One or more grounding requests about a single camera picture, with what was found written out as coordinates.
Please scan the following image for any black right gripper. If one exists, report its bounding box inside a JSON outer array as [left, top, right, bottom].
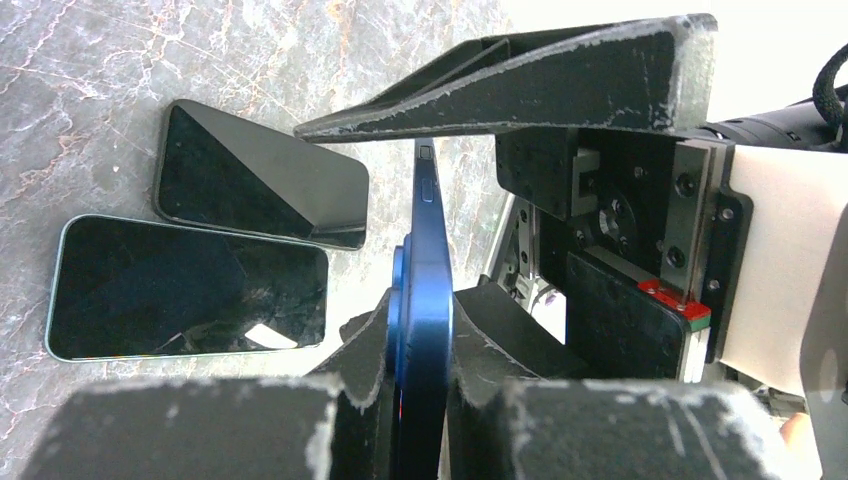
[[294, 13, 753, 382]]

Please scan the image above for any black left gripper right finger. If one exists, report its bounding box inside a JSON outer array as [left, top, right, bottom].
[[447, 284, 791, 479]]

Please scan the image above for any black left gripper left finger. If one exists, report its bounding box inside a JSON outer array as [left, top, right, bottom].
[[23, 298, 393, 479]]

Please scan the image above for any dark blue edged phone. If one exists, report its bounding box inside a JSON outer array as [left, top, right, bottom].
[[386, 139, 453, 479]]

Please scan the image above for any black flat phone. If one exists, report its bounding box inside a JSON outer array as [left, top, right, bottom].
[[45, 214, 329, 362]]

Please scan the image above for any dark grey phone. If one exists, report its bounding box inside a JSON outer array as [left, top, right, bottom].
[[152, 99, 370, 250]]

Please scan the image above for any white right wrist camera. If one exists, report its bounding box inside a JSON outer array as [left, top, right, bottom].
[[720, 146, 847, 395]]

